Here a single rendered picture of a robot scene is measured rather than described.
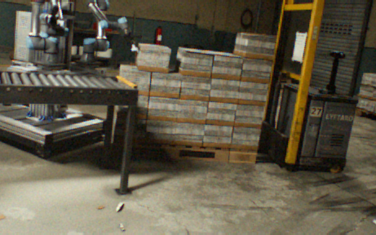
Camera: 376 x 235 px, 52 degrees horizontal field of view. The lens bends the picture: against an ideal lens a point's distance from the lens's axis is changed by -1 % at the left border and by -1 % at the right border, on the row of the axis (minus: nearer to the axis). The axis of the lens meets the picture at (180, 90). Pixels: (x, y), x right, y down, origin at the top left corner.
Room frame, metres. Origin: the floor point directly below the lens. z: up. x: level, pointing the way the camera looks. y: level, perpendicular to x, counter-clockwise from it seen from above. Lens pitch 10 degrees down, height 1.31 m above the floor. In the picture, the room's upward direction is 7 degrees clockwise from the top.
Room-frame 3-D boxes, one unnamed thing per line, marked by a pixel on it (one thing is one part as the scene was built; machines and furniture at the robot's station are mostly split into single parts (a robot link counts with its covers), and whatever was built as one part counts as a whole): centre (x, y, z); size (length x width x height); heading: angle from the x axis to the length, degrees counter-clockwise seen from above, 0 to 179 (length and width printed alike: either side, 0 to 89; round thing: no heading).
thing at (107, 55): (9.36, 2.55, 0.55); 1.80 x 0.70 x 1.09; 118
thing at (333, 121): (4.09, -1.47, 0.40); 0.69 x 0.55 x 0.80; 11
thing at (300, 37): (4.02, -1.13, 1.27); 0.57 x 0.01 x 0.65; 11
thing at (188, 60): (3.83, -0.09, 0.95); 0.38 x 0.29 x 0.23; 12
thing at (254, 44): (3.94, -0.68, 0.65); 0.39 x 0.30 x 1.29; 11
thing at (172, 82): (3.80, 0.03, 0.42); 1.17 x 0.39 x 0.83; 101
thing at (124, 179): (2.76, 0.33, 0.34); 0.06 x 0.06 x 0.68; 28
